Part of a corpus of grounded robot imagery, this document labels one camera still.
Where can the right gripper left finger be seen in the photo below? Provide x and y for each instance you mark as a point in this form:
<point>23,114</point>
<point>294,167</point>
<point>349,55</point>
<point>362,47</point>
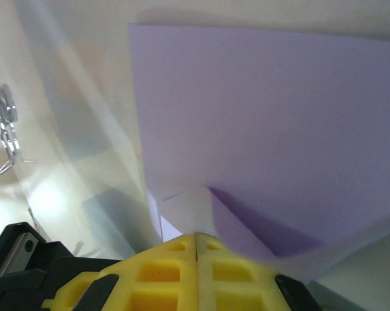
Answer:
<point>188,278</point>

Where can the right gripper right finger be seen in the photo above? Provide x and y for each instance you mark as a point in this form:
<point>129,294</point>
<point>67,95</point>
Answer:
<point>204,278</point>

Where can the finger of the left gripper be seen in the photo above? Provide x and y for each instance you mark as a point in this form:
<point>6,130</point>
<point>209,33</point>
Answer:
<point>68,294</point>

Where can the purple paper sheet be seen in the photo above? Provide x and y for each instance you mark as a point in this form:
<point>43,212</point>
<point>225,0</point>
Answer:
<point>263,113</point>

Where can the metal surgical scissors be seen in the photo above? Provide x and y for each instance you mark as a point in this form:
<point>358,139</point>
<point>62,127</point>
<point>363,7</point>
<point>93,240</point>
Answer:
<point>7,107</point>

